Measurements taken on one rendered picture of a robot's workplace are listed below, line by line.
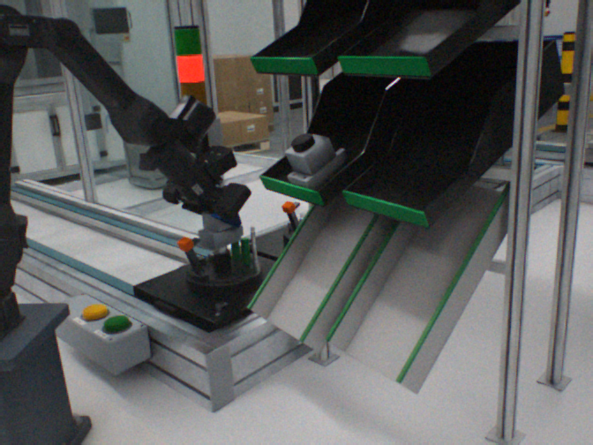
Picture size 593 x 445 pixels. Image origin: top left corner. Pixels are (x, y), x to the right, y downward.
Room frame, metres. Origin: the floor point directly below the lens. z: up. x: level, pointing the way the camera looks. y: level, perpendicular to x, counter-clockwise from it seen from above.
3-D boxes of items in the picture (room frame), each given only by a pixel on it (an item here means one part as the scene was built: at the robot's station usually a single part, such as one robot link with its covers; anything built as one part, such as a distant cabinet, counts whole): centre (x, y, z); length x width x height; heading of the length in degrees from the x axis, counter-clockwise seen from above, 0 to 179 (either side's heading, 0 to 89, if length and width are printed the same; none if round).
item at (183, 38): (1.23, 0.19, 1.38); 0.05 x 0.05 x 0.05
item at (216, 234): (1.02, 0.13, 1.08); 0.08 x 0.04 x 0.07; 136
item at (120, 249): (1.24, 0.34, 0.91); 0.84 x 0.28 x 0.10; 46
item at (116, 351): (0.91, 0.35, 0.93); 0.21 x 0.07 x 0.06; 46
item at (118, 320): (0.87, 0.30, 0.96); 0.04 x 0.04 x 0.02
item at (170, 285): (1.01, 0.14, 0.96); 0.24 x 0.24 x 0.02; 46
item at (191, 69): (1.23, 0.19, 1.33); 0.05 x 0.05 x 0.05
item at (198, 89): (1.23, 0.19, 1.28); 0.05 x 0.05 x 0.05
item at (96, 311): (0.91, 0.35, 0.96); 0.04 x 0.04 x 0.02
